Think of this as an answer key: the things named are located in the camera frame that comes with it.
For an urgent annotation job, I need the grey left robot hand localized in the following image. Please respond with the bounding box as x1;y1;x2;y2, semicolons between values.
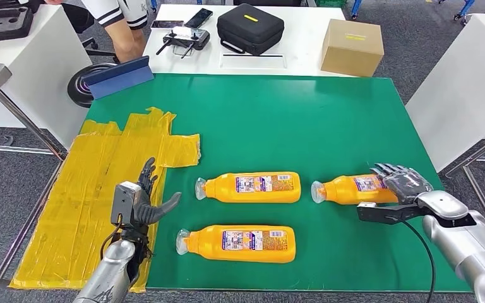
131;157;183;227

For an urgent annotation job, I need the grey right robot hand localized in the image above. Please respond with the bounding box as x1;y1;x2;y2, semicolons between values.
369;162;435;206

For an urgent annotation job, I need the orange detergent bottle clear cap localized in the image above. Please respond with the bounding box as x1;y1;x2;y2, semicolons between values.
311;174;400;206
175;225;297;264
195;172;302;204

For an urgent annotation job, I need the yellow plastic sheet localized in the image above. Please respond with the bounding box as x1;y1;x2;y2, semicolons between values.
9;107;202;294

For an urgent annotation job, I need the plain white table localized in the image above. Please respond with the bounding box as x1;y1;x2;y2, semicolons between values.
405;13;485;173

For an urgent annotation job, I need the metal table leg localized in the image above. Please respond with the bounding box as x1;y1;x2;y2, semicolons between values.
0;160;63;280

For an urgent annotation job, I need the blue tablet case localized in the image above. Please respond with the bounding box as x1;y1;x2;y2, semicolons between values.
81;56;155;100

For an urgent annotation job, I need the black round stool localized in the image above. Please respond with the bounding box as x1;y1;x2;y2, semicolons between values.
67;62;118;109

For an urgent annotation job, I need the brown cardboard box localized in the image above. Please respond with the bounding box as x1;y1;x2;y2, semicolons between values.
320;18;385;78

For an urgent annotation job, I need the person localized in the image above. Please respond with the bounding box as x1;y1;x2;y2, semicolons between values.
44;0;150;64

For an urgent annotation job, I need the black drone remote controller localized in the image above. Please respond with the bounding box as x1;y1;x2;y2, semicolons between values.
155;27;211;60

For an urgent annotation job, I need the pale smartphone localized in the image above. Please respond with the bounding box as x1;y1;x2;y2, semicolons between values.
150;20;185;30

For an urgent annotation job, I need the black smartphone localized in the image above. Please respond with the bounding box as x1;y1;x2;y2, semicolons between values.
184;8;214;30

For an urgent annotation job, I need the black office chair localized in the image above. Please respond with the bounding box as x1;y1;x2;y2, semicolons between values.
60;3;120;64

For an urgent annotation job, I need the black zip carrying case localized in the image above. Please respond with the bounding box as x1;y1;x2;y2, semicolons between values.
217;3;285;57

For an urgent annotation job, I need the black foam tray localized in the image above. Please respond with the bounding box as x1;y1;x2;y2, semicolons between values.
0;0;42;14
0;7;34;44

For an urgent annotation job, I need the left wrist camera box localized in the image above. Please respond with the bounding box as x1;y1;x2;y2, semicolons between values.
110;181;144;230

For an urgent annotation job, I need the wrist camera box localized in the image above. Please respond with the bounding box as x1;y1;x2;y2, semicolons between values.
356;201;426;226
110;181;144;230

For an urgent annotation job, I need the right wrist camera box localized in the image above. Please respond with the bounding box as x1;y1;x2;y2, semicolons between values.
356;201;426;226

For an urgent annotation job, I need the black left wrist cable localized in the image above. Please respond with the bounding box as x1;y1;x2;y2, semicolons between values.
99;215;123;262

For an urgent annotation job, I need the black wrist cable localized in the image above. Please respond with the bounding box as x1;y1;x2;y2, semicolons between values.
399;217;436;303
99;215;123;262

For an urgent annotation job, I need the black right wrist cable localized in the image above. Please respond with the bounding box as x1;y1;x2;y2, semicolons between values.
399;217;436;303

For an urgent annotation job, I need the white table with cable slot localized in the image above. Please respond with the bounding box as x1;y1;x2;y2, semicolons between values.
141;4;354;78

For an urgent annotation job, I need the white table cable slot cover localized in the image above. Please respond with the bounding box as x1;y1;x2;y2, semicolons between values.
220;53;287;70

